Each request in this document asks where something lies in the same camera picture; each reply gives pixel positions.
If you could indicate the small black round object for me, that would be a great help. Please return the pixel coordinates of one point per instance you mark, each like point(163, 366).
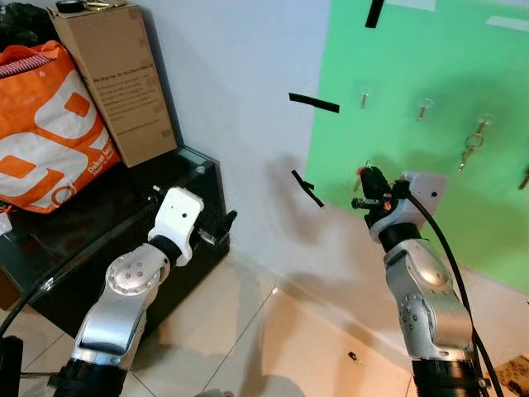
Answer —
point(68, 6)

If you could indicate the black glass cabinet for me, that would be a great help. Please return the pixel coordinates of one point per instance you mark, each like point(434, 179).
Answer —
point(83, 240)

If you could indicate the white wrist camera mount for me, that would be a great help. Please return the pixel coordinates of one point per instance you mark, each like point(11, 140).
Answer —
point(426, 190)
point(178, 211)

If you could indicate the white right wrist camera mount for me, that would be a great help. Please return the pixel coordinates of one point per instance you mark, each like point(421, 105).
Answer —
point(426, 190)

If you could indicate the brown cardboard box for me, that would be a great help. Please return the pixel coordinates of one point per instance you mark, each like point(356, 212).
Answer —
point(116, 83)

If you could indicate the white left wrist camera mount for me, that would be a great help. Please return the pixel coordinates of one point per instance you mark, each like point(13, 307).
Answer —
point(178, 211)

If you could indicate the brown patterned rug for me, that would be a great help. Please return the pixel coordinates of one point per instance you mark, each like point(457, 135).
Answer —
point(514, 379)

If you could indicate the black tape strip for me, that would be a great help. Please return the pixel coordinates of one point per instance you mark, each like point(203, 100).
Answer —
point(314, 102)
point(375, 13)

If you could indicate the white tape strip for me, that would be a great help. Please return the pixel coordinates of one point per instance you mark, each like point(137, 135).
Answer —
point(411, 4)
point(508, 23)

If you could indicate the crossed black tape strips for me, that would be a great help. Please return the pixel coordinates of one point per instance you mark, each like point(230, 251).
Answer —
point(307, 188)

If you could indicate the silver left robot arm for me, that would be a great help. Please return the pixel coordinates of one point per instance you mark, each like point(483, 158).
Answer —
point(116, 314)

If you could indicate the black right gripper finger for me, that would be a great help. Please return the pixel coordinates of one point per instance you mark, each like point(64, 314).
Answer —
point(374, 178)
point(364, 203)

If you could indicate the green wall sheet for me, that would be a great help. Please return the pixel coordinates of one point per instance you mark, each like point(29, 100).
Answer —
point(430, 66)

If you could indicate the small dark floor scrap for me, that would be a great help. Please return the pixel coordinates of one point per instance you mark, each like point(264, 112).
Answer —
point(353, 356)

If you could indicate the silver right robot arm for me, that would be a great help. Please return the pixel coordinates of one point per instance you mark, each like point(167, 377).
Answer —
point(430, 306)

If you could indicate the black bag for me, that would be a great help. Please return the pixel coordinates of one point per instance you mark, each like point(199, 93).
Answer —
point(21, 29)

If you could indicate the orange white shopping bag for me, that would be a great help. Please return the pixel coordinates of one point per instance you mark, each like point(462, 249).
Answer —
point(50, 124)

